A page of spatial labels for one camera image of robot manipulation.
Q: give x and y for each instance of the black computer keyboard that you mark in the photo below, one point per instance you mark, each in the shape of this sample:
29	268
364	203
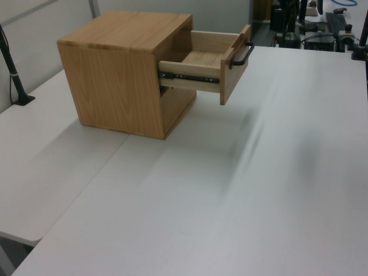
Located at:
336	21

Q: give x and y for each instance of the wooden cabinet box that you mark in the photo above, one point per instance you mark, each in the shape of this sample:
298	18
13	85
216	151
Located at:
115	77

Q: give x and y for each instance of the black electronics box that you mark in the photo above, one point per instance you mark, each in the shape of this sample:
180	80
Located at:
320	42

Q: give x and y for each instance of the wooden drawer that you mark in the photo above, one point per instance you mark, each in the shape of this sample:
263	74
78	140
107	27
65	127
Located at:
201	61

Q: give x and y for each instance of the emergency stop button box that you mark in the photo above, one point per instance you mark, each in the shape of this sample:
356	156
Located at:
346	33

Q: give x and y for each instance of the black clamp stand pole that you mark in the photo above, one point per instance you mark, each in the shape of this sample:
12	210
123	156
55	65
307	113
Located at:
362	34

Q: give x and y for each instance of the black computer mouse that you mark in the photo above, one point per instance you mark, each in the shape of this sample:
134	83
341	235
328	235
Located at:
340	10

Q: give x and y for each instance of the black camera stand pole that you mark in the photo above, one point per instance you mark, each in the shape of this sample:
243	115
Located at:
13	72

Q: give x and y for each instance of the black metal drawer slide rail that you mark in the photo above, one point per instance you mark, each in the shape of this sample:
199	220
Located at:
189	77

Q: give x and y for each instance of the black computer tower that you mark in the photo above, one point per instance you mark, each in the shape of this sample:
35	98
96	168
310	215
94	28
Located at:
278	18

